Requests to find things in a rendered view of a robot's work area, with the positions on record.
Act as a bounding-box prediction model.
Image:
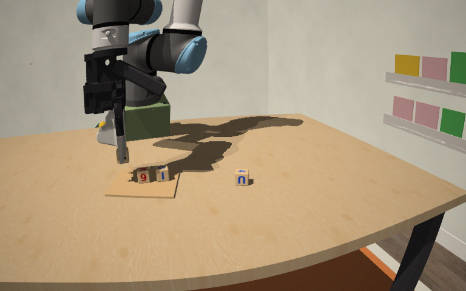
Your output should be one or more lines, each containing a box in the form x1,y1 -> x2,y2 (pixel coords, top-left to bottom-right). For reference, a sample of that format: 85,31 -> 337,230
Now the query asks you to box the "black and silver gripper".
83,48 -> 127,164

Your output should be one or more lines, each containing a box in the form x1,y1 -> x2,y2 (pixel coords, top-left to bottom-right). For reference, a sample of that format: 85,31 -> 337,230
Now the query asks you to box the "tan letter block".
137,167 -> 150,184
116,147 -> 129,164
235,169 -> 249,186
155,165 -> 169,182

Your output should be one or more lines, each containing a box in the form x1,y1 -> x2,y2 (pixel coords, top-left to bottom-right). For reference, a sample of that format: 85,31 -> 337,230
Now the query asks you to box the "tan square mat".
105,169 -> 180,199

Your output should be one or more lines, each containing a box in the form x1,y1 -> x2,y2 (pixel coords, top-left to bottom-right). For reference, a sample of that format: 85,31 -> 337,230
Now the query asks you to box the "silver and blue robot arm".
76,0 -> 207,107

